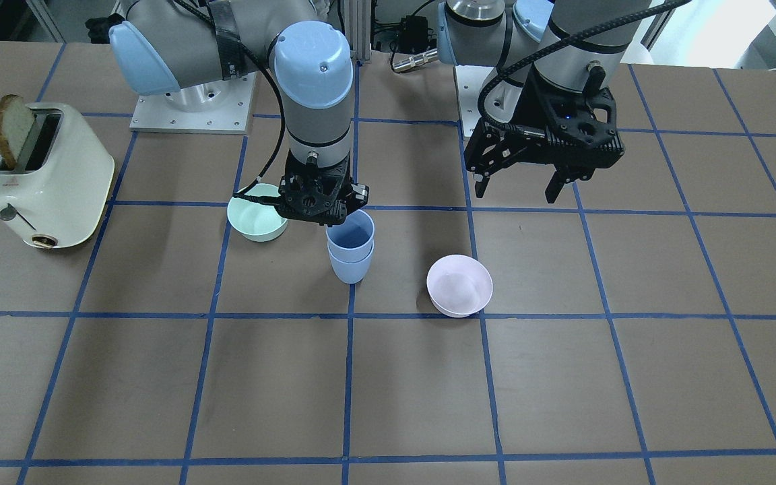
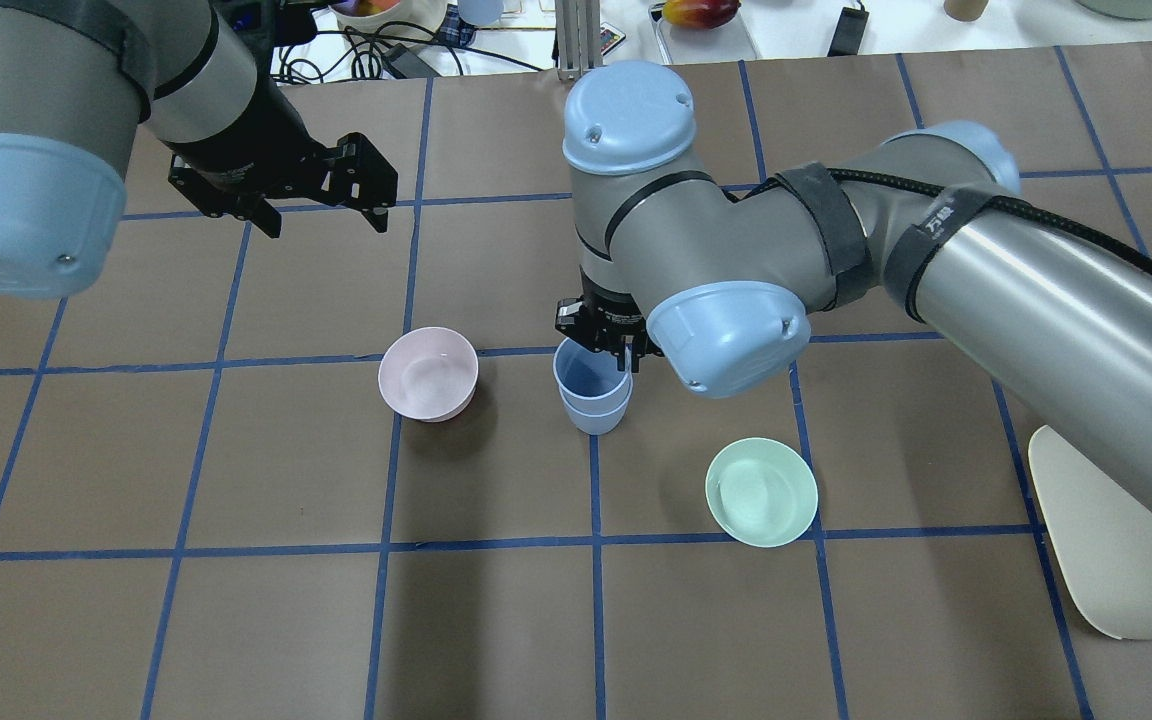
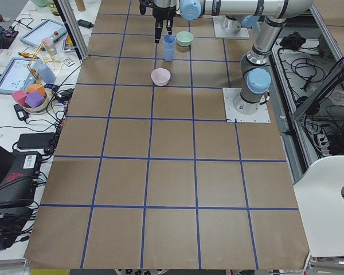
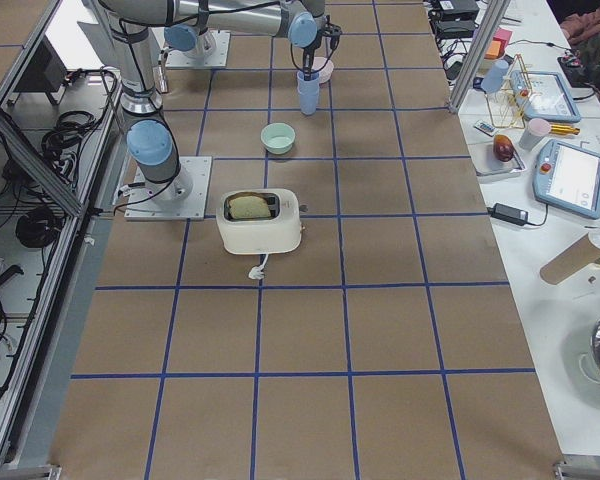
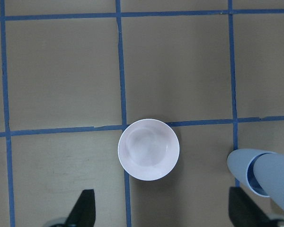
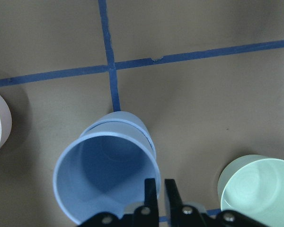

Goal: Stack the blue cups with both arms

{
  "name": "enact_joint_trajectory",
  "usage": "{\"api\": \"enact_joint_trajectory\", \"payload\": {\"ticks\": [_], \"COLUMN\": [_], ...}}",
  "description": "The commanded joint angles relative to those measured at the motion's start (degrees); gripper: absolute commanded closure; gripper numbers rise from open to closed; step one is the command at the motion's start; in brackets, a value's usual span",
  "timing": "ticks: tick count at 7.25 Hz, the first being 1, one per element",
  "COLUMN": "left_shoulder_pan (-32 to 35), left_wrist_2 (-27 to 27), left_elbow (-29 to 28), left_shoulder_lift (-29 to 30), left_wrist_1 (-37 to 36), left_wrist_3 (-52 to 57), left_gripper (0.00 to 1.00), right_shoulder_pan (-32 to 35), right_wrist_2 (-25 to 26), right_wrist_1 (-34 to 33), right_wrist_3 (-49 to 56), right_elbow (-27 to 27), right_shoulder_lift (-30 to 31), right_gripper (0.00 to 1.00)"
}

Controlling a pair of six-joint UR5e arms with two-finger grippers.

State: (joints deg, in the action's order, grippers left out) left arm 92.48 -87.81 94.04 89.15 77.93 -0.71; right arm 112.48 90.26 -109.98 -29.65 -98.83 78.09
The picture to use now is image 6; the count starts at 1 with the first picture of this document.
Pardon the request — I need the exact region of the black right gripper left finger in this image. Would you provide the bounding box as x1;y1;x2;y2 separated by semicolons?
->
79;178;159;227

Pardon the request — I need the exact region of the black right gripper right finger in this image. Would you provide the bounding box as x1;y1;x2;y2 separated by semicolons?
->
164;179;265;227

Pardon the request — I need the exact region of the blue cup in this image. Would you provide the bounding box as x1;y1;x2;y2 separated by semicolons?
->
53;131;161;225

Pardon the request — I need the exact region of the mint green bowl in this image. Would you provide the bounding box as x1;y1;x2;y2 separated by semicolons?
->
217;155;284;227

